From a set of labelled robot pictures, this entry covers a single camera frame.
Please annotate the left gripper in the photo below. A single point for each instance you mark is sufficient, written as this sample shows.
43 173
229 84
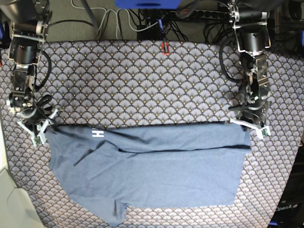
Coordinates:
253 113

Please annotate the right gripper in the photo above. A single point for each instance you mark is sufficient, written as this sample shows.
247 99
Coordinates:
17 104

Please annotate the blue T-shirt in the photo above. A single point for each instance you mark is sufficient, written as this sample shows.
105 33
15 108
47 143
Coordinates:
165 166

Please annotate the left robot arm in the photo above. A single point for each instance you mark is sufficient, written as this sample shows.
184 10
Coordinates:
249 23

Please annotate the fan patterned table cloth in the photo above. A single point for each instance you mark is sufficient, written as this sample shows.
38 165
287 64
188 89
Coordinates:
128 83

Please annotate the red black clamp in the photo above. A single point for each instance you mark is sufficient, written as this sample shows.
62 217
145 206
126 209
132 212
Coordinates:
165 48

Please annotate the black OpenArm case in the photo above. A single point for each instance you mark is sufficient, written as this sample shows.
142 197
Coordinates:
290 210

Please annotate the black power strip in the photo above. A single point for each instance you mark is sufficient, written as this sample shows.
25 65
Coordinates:
200 15

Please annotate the blue plastic box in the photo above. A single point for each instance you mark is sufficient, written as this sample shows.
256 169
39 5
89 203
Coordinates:
148 4

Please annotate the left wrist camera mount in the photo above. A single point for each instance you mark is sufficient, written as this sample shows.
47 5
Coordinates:
261 133

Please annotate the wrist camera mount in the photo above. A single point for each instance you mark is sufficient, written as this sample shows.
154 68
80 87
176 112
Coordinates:
39 133
261 133

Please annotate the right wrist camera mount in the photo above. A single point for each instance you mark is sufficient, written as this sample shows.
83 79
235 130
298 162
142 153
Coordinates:
39 133

